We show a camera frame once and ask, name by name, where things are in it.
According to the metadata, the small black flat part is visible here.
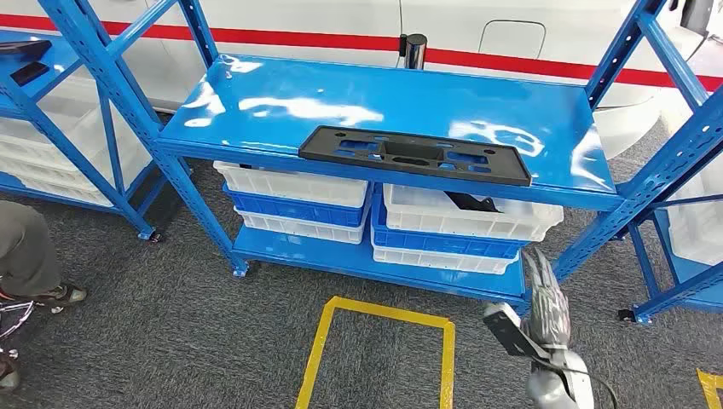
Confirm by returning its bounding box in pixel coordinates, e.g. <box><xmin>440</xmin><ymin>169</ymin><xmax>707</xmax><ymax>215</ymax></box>
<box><xmin>9</xmin><ymin>60</ymin><xmax>51</xmax><ymax>87</ymax></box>

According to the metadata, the blue plastic crate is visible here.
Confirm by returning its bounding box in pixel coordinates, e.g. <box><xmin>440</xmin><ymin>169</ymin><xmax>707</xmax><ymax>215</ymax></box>
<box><xmin>223</xmin><ymin>183</ymin><xmax>374</xmax><ymax>228</ymax></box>
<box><xmin>369</xmin><ymin>194</ymin><xmax>529</xmax><ymax>260</ymax></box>

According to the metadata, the chrome tube frame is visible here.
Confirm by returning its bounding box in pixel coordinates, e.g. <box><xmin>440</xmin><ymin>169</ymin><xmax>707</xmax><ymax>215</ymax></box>
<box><xmin>0</xmin><ymin>300</ymin><xmax>36</xmax><ymax>362</ymax></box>

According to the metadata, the black plastic bracket plate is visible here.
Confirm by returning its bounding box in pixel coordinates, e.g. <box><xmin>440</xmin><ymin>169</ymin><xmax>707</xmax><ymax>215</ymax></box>
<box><xmin>298</xmin><ymin>124</ymin><xmax>533</xmax><ymax>187</ymax></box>

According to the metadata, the white car red stripe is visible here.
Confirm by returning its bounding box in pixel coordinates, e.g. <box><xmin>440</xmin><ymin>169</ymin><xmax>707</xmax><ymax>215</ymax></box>
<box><xmin>0</xmin><ymin>0</ymin><xmax>723</xmax><ymax>159</ymax></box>

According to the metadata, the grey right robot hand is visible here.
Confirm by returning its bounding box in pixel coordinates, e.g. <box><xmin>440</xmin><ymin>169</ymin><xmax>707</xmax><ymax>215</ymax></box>
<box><xmin>519</xmin><ymin>247</ymin><xmax>573</xmax><ymax>355</ymax></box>

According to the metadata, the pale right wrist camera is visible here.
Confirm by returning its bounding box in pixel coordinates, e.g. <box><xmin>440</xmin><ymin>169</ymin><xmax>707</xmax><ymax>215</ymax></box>
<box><xmin>483</xmin><ymin>302</ymin><xmax>553</xmax><ymax>364</ymax></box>

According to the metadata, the black plastic part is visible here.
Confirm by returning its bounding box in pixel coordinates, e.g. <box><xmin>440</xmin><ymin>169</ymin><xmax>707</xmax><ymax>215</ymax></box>
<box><xmin>442</xmin><ymin>190</ymin><xmax>502</xmax><ymax>215</ymax></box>

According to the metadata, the white plastic crate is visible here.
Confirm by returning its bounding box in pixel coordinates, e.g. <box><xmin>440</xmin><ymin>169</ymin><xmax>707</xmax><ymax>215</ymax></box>
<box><xmin>213</xmin><ymin>160</ymin><xmax>371</xmax><ymax>209</ymax></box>
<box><xmin>0</xmin><ymin>138</ymin><xmax>140</xmax><ymax>190</ymax></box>
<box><xmin>14</xmin><ymin>169</ymin><xmax>123</xmax><ymax>208</ymax></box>
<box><xmin>383</xmin><ymin>183</ymin><xmax>564</xmax><ymax>243</ymax></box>
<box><xmin>371</xmin><ymin>242</ymin><xmax>519</xmax><ymax>276</ymax></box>
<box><xmin>234</xmin><ymin>205</ymin><xmax>371</xmax><ymax>245</ymax></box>
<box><xmin>666</xmin><ymin>166</ymin><xmax>723</xmax><ymax>268</ymax></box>
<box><xmin>0</xmin><ymin>70</ymin><xmax>153</xmax><ymax>170</ymax></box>

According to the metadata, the person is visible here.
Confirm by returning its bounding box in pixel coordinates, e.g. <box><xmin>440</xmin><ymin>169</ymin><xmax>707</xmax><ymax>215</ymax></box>
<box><xmin>0</xmin><ymin>200</ymin><xmax>89</xmax><ymax>395</ymax></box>

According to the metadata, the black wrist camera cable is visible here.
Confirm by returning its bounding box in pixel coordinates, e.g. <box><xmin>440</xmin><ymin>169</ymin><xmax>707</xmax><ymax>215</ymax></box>
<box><xmin>541</xmin><ymin>358</ymin><xmax>622</xmax><ymax>409</ymax></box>

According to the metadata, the blue metal shelf rack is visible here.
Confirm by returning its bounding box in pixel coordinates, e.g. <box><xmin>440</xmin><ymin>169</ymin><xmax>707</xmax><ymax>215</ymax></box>
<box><xmin>37</xmin><ymin>0</ymin><xmax>723</xmax><ymax>317</ymax></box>
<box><xmin>0</xmin><ymin>28</ymin><xmax>194</xmax><ymax>245</ymax></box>
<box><xmin>618</xmin><ymin>192</ymin><xmax>723</xmax><ymax>325</ymax></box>

